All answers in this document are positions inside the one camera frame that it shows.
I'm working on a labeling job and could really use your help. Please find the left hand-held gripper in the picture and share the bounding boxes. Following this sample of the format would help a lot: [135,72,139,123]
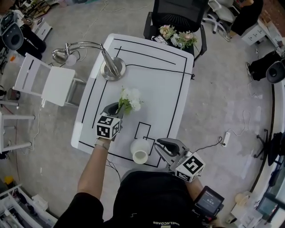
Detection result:
[96,102,125,141]

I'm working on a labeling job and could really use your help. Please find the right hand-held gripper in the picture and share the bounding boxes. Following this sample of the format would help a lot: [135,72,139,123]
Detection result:
[154,138,206,183]

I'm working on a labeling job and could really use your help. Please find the white flowers bunch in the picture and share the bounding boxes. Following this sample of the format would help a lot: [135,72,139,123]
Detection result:
[115,87,144,116]

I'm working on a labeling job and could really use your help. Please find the white vase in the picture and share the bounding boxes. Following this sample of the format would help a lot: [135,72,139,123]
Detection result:
[130,138,151,164]

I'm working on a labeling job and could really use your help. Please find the person's left forearm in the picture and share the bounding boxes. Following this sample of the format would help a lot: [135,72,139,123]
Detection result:
[77,137,111,196]

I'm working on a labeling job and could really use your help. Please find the person's right forearm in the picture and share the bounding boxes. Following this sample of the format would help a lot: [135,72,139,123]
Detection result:
[187,178,204,201]

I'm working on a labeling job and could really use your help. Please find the silver desk lamp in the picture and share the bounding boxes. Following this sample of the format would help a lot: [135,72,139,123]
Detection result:
[51,41,127,81]

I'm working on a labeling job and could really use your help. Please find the person's black shirt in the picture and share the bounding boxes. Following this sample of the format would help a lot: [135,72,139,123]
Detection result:
[53,169,221,228]

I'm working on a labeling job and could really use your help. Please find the white power strip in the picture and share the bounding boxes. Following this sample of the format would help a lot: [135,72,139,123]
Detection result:
[222,131,231,147]

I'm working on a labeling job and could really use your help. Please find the black wrist-mounted screen device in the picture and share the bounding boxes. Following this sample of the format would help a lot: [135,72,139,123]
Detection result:
[192,186,225,223]

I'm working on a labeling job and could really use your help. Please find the white wooden chair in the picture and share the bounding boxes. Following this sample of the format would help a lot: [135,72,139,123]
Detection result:
[12,53,86,107]

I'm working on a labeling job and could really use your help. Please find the pink and white flower bouquet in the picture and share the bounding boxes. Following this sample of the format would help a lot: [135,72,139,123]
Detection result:
[158,24,176,41]
[170,31,198,50]

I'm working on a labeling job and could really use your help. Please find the low white cabinet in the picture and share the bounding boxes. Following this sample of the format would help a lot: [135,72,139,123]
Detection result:
[33,19,53,41]

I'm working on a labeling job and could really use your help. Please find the white box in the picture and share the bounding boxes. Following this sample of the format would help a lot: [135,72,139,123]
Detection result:
[31,194,49,211]

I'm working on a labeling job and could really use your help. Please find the black mesh office chair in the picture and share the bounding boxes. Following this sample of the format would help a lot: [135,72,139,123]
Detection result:
[143,0,208,67]

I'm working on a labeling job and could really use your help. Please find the white storage shelf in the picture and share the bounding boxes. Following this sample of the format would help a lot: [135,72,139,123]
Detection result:
[0,184,58,228]

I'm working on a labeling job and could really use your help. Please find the white office chair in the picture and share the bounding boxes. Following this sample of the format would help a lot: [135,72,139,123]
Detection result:
[202,0,240,34]

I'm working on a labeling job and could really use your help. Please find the black wire waste bin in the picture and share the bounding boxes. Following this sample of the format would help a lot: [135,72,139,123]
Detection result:
[7,88,20,101]

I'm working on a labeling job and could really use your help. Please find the gold wire rack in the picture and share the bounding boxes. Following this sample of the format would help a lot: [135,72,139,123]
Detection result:
[22,0,52,18]

